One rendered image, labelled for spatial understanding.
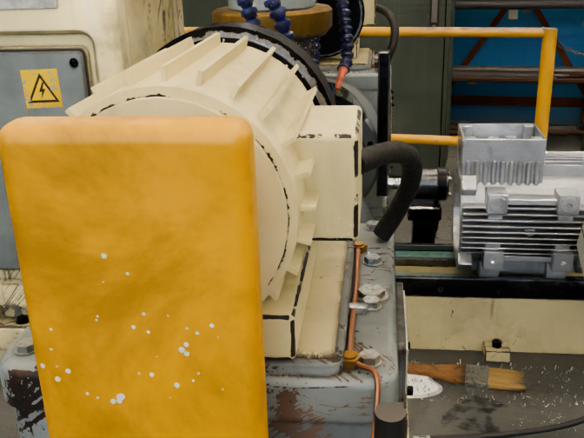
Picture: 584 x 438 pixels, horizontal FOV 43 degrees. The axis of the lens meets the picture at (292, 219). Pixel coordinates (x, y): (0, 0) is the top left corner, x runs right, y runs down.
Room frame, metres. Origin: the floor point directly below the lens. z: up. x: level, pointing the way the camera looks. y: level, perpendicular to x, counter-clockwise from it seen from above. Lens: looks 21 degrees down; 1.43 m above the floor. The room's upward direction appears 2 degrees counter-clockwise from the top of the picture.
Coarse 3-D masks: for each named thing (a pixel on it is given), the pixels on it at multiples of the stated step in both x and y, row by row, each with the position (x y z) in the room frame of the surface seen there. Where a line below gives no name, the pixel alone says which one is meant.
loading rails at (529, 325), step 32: (416, 256) 1.16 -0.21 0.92; (448, 256) 1.15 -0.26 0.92; (416, 288) 1.05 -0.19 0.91; (448, 288) 1.05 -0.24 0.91; (480, 288) 1.04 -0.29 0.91; (512, 288) 1.04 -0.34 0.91; (544, 288) 1.03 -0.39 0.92; (576, 288) 1.02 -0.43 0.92; (416, 320) 1.05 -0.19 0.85; (448, 320) 1.05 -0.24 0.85; (480, 320) 1.04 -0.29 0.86; (512, 320) 1.03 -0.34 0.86; (544, 320) 1.03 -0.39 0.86; (576, 320) 1.02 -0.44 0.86; (544, 352) 1.03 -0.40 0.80; (576, 352) 1.02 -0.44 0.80
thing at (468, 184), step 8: (456, 160) 1.17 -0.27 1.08; (464, 176) 1.06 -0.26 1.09; (472, 176) 1.05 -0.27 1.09; (464, 184) 1.05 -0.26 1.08; (472, 184) 1.05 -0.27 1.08; (464, 192) 1.05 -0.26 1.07; (472, 192) 1.05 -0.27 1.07; (464, 256) 1.05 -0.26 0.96; (472, 256) 1.05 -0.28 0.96; (464, 264) 1.04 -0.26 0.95; (472, 264) 1.04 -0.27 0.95; (576, 264) 1.03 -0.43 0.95; (576, 272) 1.03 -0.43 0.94
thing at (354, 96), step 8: (328, 80) 1.48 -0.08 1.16; (344, 88) 1.45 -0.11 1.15; (352, 88) 1.48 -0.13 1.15; (336, 96) 1.36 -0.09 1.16; (344, 96) 1.37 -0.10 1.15; (352, 96) 1.41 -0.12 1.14; (360, 96) 1.46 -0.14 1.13; (336, 104) 1.35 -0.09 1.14; (344, 104) 1.35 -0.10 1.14; (352, 104) 1.35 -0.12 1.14; (360, 104) 1.39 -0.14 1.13; (368, 104) 1.47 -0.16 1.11; (368, 112) 1.40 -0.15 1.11; (368, 120) 1.35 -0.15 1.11; (376, 120) 1.45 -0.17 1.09; (368, 128) 1.34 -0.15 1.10; (376, 128) 1.39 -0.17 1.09; (368, 136) 1.34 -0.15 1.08; (376, 136) 1.35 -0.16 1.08; (368, 144) 1.34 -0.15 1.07; (376, 168) 1.34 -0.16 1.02; (368, 176) 1.34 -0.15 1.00; (368, 184) 1.34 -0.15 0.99; (368, 192) 1.35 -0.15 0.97
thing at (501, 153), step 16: (464, 128) 1.15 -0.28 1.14; (480, 128) 1.16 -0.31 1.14; (496, 128) 1.16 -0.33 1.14; (512, 128) 1.15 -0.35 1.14; (528, 128) 1.13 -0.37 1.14; (464, 144) 1.07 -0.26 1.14; (480, 144) 1.07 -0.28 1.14; (496, 144) 1.06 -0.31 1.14; (512, 144) 1.06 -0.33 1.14; (528, 144) 1.06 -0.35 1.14; (544, 144) 1.05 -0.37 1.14; (464, 160) 1.07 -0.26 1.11; (480, 160) 1.07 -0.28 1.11; (496, 160) 1.06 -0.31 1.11; (512, 160) 1.06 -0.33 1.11; (528, 160) 1.06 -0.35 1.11; (544, 160) 1.05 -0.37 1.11; (480, 176) 1.07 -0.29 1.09; (496, 176) 1.06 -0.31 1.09; (512, 176) 1.06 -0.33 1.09; (528, 176) 1.05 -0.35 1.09
